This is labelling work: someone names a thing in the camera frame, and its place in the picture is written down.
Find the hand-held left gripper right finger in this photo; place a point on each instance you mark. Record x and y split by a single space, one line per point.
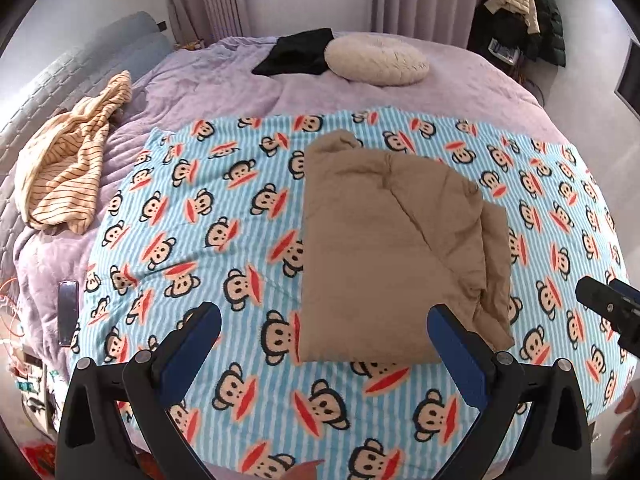
455 350

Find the cream quilted jacket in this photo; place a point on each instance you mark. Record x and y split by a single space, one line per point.
515 2

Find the white printed box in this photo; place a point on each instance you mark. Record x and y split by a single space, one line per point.
502 51

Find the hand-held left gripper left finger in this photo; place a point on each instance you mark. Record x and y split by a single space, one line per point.
192 345

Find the cream striped garment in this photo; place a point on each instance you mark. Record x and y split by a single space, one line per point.
70 160

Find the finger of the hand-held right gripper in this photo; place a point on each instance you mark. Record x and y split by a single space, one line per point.
592 292
626 291

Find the round cream cushion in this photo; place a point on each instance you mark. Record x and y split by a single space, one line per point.
375 60

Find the dark green puffer coat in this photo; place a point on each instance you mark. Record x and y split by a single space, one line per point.
550 20

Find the monkey print striped blanket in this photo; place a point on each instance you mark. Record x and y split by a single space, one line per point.
210 230

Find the tan puffer jacket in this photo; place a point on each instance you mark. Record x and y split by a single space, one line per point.
390 240

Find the grey padded headboard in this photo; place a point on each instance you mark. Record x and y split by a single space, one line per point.
60 70

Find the purple bedspread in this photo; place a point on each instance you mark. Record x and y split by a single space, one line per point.
225 80

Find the dark hanging coats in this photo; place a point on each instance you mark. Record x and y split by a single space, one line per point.
495 25

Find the wall screen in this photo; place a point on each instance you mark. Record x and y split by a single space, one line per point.
629 80

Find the black phone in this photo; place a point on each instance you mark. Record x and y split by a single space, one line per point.
68 312

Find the black cloth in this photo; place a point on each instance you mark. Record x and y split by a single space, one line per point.
295 52

